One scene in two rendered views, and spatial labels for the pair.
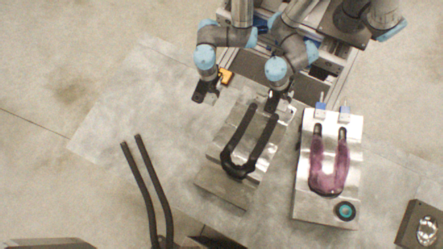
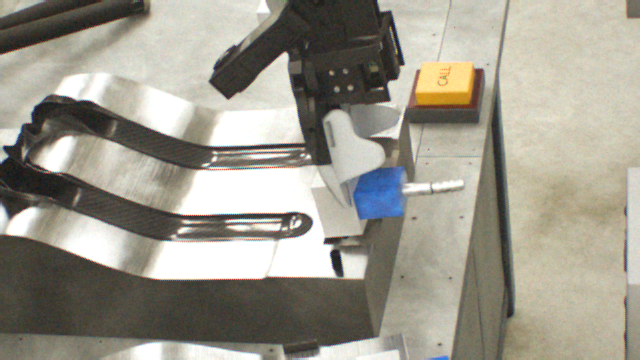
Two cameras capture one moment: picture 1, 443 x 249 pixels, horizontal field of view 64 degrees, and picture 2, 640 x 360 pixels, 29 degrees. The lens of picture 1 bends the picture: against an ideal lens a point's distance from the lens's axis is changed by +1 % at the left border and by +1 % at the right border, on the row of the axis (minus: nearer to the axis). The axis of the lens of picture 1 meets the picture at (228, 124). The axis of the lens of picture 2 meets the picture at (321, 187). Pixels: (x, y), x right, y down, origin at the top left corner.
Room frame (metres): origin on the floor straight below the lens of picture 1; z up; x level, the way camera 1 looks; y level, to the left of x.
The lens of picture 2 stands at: (0.25, -1.07, 1.63)
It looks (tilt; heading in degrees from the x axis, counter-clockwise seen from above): 38 degrees down; 74
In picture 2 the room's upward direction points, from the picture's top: 11 degrees counter-clockwise
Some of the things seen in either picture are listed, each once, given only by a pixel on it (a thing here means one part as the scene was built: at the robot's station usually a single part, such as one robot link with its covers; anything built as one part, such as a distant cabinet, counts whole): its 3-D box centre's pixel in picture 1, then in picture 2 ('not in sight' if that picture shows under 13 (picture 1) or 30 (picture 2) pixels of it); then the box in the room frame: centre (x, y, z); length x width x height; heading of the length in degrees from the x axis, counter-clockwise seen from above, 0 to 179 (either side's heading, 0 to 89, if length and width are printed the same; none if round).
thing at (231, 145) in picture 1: (249, 140); (147, 167); (0.37, -0.08, 0.92); 0.35 x 0.16 x 0.09; 145
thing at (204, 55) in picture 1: (205, 59); not in sight; (0.61, 0.05, 1.25); 0.09 x 0.08 x 0.11; 170
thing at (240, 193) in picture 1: (245, 145); (147, 199); (0.37, -0.06, 0.87); 0.50 x 0.26 x 0.14; 145
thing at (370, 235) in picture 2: not in sight; (355, 240); (0.52, -0.24, 0.87); 0.05 x 0.05 x 0.04; 55
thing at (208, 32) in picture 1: (211, 36); not in sight; (0.70, 0.02, 1.25); 0.11 x 0.11 x 0.08; 80
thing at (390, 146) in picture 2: (258, 97); (373, 167); (0.58, -0.15, 0.87); 0.05 x 0.05 x 0.04; 55
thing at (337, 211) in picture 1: (344, 211); not in sight; (0.03, -0.41, 0.93); 0.08 x 0.08 x 0.04
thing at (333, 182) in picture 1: (329, 162); not in sight; (0.24, -0.40, 0.90); 0.26 x 0.18 x 0.08; 162
